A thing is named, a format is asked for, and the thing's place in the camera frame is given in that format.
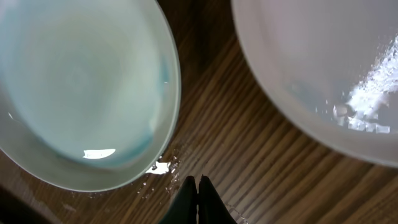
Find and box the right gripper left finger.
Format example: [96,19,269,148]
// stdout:
[159,176,198,224]

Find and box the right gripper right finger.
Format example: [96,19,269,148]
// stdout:
[198,175,237,224]

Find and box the large white plate blue smear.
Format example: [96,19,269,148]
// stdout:
[1,0,181,192]

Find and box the white plate blue streak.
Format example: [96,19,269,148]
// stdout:
[231,0,397,167]

